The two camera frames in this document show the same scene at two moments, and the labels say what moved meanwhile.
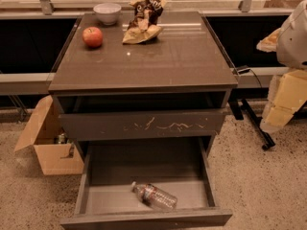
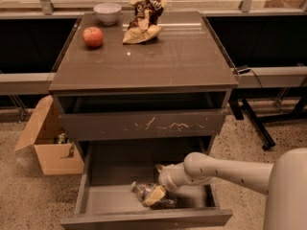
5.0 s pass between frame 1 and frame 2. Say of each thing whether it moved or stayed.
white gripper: moved
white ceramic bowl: stayed
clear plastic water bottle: stayed
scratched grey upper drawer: stayed
